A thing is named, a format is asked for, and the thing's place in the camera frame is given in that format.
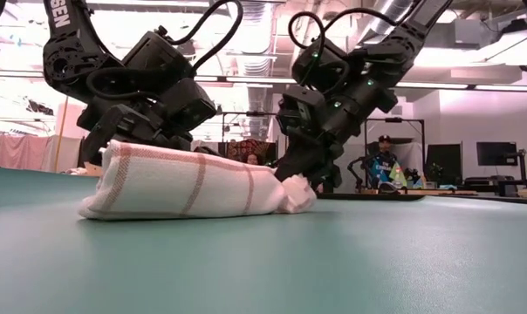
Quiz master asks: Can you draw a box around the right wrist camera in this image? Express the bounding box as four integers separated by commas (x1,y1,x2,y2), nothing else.
276,85,328,137

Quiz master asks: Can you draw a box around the silver ventilation duct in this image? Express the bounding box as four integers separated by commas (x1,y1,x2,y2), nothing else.
226,0,277,137
359,0,421,44

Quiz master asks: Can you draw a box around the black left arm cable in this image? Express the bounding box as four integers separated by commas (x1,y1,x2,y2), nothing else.
156,0,246,73

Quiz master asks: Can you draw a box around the black wall monitor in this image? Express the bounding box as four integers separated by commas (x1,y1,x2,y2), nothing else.
476,140,519,167

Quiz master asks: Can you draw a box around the wooden desk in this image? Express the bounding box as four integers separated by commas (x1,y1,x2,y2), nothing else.
359,187,478,196

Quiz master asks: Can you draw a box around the white red-checked towel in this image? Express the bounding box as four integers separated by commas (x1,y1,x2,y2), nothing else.
77,139,318,221

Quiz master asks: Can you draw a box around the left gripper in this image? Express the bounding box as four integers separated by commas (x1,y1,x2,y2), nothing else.
80,102,223,167

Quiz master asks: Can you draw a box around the green bag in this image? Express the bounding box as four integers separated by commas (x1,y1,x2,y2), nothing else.
389,161,408,188

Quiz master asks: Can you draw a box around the black desk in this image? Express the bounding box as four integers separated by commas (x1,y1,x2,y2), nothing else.
462,147,527,197

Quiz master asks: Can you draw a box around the grey hanging cloth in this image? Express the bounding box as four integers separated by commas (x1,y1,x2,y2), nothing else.
40,135,82,172

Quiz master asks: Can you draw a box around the patterned red fabric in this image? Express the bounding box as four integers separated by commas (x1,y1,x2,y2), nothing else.
226,138,272,163

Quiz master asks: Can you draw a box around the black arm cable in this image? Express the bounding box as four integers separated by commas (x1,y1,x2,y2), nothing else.
156,0,246,73
287,7,421,95

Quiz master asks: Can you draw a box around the yellow hanging cable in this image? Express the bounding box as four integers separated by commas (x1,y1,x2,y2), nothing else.
53,96,71,171

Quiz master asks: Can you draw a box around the pink hanging cloth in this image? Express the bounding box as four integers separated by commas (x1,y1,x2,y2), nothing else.
0,134,44,172

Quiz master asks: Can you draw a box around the black frame stand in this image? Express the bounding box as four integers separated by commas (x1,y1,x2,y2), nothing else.
221,111,286,145
363,116,426,193

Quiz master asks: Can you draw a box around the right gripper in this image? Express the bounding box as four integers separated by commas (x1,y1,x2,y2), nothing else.
273,80,398,194

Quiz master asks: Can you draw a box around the green table mat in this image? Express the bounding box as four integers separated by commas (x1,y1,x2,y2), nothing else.
0,167,527,314

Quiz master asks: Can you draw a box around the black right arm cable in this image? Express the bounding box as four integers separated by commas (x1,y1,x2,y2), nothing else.
287,7,421,95

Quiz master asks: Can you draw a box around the silver laptop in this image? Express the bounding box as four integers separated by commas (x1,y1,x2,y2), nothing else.
83,160,104,177

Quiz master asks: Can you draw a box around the black monitor panel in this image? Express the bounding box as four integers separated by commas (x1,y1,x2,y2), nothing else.
426,143,464,187

